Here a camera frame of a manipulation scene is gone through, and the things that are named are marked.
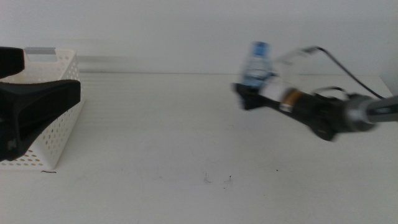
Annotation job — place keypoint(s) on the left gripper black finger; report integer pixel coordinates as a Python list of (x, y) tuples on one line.
[(11, 62), (34, 105)]

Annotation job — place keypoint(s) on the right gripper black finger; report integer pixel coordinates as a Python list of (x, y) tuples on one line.
[(250, 98)]

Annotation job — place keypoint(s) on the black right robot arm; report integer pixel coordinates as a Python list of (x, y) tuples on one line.
[(323, 115)]

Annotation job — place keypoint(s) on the clear water bottle blue cap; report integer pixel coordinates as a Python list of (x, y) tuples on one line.
[(256, 68)]

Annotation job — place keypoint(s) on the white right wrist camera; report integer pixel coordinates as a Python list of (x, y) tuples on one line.
[(273, 90)]

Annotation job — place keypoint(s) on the white perforated plastic basket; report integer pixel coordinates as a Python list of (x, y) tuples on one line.
[(66, 65)]

